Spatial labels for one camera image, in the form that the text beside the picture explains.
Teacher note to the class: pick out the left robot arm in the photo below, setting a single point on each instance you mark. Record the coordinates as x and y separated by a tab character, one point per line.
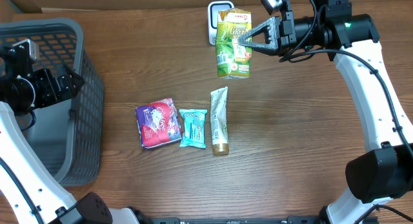
36	197

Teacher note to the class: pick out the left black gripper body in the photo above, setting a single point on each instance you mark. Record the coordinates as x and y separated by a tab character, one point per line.
46	91

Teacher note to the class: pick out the red purple pad pack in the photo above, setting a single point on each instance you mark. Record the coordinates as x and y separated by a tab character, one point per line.
158	124

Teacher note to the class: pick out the grey plastic basket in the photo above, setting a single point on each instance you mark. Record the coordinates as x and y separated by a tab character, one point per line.
65	136

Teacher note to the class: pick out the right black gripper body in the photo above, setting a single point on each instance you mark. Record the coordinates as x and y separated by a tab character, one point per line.
288	37

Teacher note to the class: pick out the green juice carton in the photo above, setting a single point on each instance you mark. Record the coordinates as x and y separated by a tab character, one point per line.
233	60

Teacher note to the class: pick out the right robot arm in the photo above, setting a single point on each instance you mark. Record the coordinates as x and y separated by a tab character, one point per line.
384	171

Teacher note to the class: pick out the white conditioner tube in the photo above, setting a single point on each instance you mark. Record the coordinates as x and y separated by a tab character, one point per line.
218	121

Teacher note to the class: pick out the teal wet wipes pack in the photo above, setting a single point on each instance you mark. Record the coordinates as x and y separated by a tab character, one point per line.
194	127

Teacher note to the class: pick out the white barcode scanner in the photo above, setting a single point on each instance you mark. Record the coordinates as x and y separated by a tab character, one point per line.
213	9

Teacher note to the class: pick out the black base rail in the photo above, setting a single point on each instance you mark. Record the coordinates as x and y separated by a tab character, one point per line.
288	220

